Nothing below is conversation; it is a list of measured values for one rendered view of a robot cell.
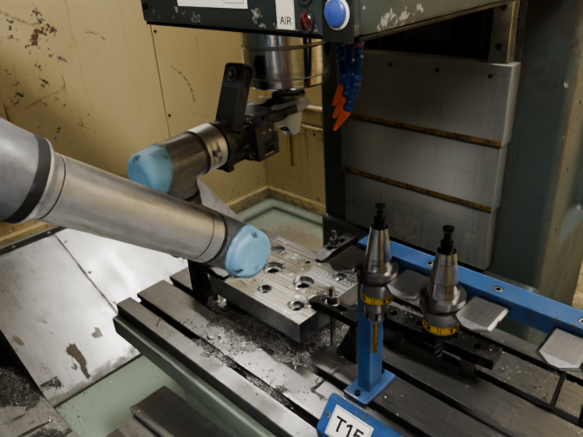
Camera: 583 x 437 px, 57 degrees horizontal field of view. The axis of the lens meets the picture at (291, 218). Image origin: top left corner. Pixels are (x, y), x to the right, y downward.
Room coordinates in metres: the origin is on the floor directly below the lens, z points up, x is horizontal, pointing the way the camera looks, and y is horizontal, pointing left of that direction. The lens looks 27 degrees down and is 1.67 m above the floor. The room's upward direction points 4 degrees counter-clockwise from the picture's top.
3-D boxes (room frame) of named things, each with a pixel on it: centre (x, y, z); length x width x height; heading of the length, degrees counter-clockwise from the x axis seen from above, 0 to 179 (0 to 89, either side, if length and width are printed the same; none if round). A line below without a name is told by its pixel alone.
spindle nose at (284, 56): (0.99, -0.01, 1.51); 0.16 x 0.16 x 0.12
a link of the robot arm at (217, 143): (0.84, 0.13, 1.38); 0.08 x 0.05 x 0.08; 47
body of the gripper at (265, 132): (0.90, 0.08, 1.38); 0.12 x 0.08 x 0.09; 137
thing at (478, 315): (0.57, -0.24, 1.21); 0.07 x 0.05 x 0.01; 134
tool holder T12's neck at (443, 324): (0.61, -0.20, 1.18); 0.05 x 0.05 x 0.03
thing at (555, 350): (0.49, -0.32, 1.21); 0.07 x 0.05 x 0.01; 134
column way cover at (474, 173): (1.30, -0.33, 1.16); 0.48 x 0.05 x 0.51; 44
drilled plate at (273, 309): (1.04, 0.02, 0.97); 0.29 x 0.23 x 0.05; 44
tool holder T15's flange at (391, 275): (0.69, -0.13, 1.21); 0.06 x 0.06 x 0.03
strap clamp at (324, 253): (1.13, -0.10, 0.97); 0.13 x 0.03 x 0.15; 134
